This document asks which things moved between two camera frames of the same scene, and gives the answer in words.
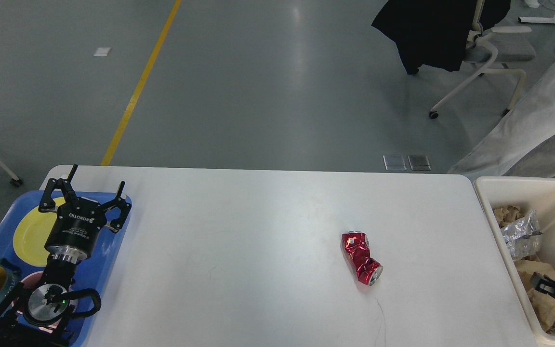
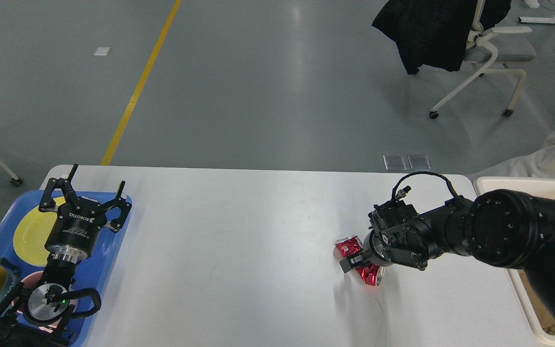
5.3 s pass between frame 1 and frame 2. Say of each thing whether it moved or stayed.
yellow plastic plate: stayed
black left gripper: stayed
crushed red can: moved
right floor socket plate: stayed
